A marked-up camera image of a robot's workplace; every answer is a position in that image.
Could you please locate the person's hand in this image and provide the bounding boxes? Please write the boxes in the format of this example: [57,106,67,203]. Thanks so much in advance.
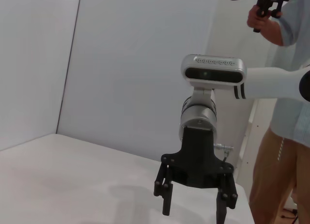
[246,3,269,33]

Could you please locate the person in blue shirt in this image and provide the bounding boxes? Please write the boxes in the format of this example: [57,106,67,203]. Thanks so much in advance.
[265,0,310,152]

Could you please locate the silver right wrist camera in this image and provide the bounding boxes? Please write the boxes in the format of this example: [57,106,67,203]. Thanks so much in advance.
[181,54,248,99]

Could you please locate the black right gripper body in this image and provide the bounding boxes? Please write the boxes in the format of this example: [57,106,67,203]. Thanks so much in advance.
[161,126,235,189]

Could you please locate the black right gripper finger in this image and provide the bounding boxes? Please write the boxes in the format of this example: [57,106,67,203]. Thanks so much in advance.
[153,161,174,216]
[216,171,238,224]

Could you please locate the person's forearm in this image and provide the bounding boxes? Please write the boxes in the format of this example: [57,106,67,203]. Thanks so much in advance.
[259,15,284,47]

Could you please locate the brown trousers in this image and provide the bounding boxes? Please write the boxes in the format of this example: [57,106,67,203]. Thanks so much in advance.
[248,126,310,224]

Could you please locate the black teleoperation controller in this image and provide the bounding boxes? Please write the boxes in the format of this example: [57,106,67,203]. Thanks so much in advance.
[253,0,300,33]

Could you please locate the right gripper cable with plugs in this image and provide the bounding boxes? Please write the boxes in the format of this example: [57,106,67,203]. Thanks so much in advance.
[214,143,235,163]

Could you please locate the cables on floor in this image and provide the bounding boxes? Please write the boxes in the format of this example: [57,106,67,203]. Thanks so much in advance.
[280,208,299,221]

